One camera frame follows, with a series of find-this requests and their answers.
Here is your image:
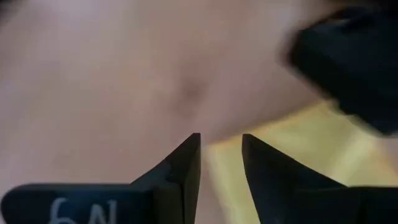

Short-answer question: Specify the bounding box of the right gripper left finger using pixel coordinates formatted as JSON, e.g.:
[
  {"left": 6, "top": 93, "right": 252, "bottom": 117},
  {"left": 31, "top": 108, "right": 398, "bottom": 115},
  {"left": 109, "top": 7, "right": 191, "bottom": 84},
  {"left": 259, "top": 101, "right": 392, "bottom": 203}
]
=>
[{"left": 1, "top": 133, "right": 202, "bottom": 224}]

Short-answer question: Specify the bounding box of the yellow towel with white label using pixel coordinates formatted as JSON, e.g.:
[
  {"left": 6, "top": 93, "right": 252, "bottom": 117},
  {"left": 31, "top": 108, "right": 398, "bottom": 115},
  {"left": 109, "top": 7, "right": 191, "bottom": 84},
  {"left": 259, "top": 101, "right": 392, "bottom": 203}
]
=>
[{"left": 201, "top": 101, "right": 398, "bottom": 224}]

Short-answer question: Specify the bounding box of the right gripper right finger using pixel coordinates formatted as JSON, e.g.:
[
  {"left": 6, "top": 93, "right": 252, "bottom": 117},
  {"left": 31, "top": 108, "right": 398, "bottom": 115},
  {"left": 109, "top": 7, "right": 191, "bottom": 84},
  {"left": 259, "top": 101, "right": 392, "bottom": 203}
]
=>
[{"left": 241, "top": 133, "right": 398, "bottom": 224}]

